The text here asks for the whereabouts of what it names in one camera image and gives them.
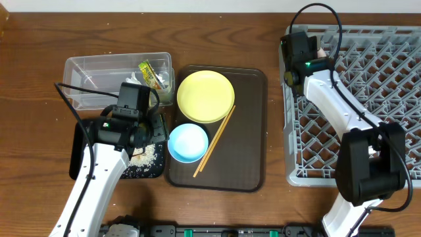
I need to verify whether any blue bowl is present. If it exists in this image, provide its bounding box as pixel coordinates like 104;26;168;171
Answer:
167;123;209;163

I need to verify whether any black waste tray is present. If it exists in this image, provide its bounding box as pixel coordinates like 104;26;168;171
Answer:
69;125;165;180

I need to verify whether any pink white bowl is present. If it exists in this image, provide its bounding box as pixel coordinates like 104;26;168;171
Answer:
317;48;326;58

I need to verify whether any wooden chopstick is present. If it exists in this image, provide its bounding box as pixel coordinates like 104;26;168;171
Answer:
193;105;236;178
199;107;235;172

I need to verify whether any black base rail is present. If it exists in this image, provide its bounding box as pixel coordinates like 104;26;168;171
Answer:
98;215;395;237

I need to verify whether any clear plastic waste bin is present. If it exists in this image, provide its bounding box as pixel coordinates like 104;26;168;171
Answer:
63;52;175;107

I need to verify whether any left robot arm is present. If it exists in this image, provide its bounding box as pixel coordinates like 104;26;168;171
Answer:
50;82;169;236

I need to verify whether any green snack wrapper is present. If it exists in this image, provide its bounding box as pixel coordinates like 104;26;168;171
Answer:
138;61;166;90

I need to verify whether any grey dishwasher rack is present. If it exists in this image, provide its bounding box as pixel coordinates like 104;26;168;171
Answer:
282;25;420;188

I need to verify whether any white tissue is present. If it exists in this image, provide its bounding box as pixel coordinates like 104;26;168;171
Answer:
126;72;141;85

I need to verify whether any yellow plate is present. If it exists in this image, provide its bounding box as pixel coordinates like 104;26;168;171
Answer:
177;70;235;123

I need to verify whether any dark brown serving tray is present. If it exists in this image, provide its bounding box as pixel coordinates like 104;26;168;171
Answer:
165;66;267;193

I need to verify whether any cooked rice pile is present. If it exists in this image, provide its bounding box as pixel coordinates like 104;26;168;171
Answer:
121;143;165;179

